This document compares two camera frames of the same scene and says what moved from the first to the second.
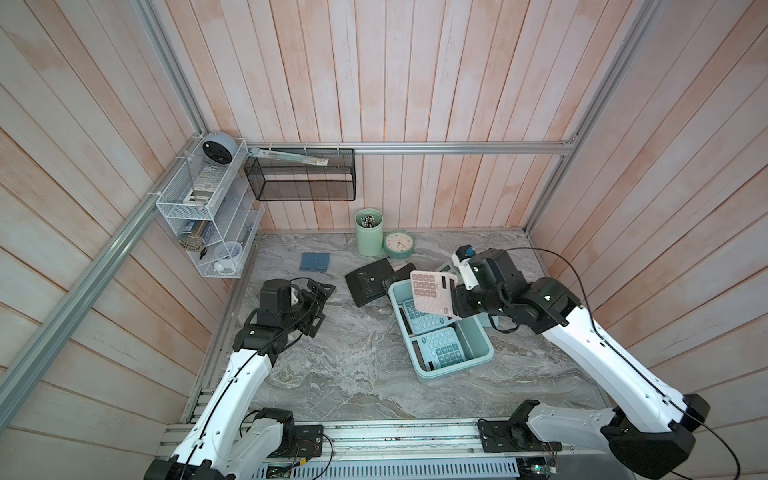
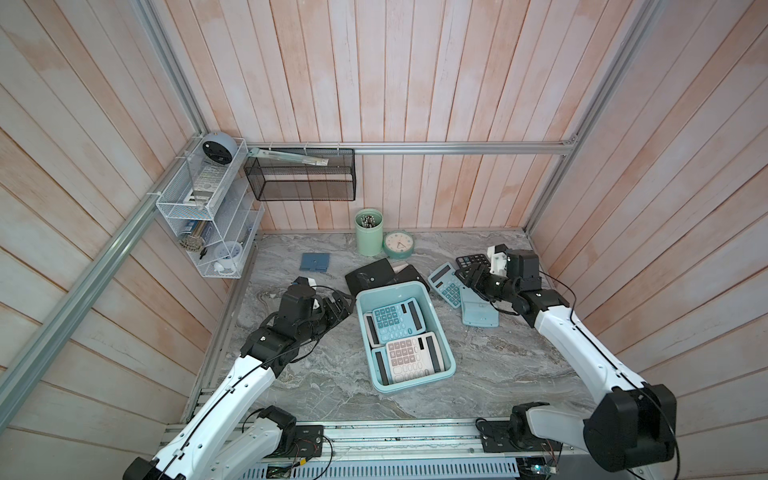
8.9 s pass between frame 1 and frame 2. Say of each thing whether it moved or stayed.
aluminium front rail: stayed
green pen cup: stayed
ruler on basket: stayed
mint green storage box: moved
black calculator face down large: stayed
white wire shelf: stayed
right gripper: moved
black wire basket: stayed
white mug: stayed
